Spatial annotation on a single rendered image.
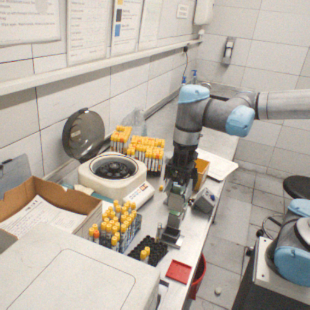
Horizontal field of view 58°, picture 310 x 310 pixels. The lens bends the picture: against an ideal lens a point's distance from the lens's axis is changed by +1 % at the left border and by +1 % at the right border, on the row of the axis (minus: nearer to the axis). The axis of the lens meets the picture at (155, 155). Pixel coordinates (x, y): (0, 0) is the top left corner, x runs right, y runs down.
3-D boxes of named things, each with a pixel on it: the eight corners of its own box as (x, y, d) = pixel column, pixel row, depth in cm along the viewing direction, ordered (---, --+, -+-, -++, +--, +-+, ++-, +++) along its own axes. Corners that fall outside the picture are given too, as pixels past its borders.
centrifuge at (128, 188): (128, 221, 105) (130, 194, 99) (69, 191, 117) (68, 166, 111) (160, 191, 123) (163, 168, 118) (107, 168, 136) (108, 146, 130)
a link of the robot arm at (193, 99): (206, 94, 67) (174, 86, 70) (198, 136, 72) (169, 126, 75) (217, 88, 73) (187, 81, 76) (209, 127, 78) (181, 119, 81)
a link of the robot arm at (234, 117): (261, 102, 72) (220, 92, 76) (250, 112, 63) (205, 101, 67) (253, 130, 76) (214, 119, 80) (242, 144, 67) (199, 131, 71)
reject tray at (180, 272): (186, 285, 83) (186, 283, 83) (164, 276, 85) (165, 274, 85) (192, 268, 89) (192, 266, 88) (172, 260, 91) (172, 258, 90)
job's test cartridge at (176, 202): (180, 212, 90) (183, 197, 87) (166, 207, 91) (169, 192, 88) (184, 206, 93) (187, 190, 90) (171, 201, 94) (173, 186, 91)
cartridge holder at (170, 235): (180, 249, 95) (181, 241, 93) (155, 240, 98) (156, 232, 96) (184, 238, 100) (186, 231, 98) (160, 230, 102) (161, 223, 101)
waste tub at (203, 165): (198, 192, 126) (202, 174, 121) (171, 183, 130) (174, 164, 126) (207, 179, 137) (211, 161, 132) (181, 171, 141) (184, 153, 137)
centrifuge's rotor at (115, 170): (117, 195, 109) (117, 179, 106) (86, 180, 115) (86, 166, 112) (138, 178, 121) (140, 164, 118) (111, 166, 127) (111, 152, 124)
